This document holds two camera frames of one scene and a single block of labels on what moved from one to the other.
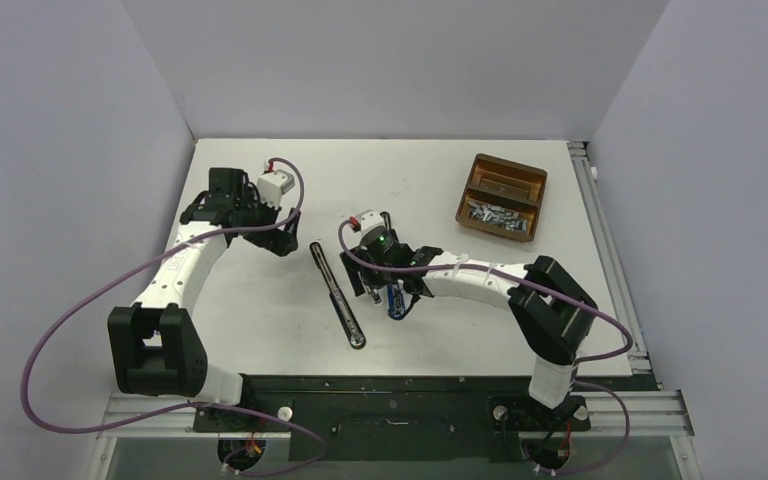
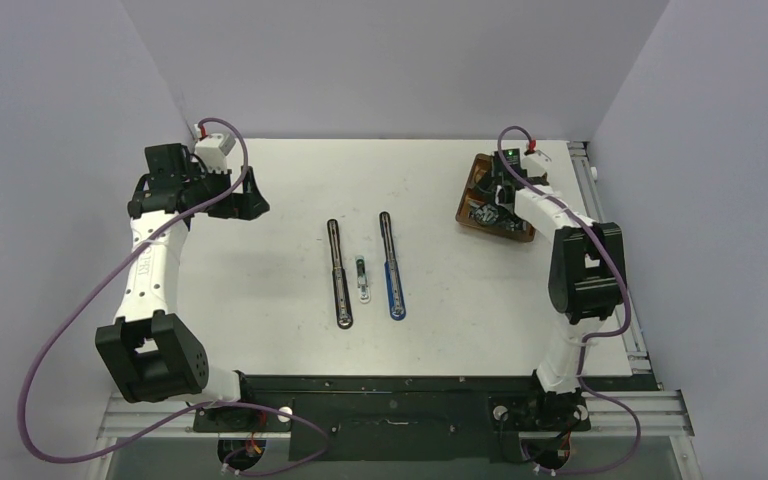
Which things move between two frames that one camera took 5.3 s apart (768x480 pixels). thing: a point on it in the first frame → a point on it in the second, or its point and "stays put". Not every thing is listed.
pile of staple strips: x=503 y=218 stays put
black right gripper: x=360 y=280 → x=489 y=190
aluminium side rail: x=656 y=411 stays put
